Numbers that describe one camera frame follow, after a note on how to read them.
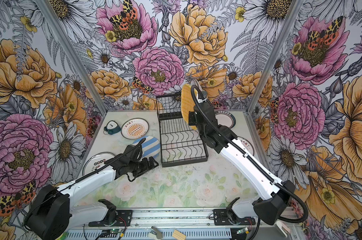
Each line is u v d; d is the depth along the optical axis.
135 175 0.78
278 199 0.38
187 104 0.78
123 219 0.73
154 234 0.69
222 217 0.74
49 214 0.41
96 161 0.94
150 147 0.99
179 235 0.69
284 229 0.70
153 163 0.79
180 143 1.00
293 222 0.42
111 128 1.06
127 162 0.67
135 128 1.11
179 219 0.76
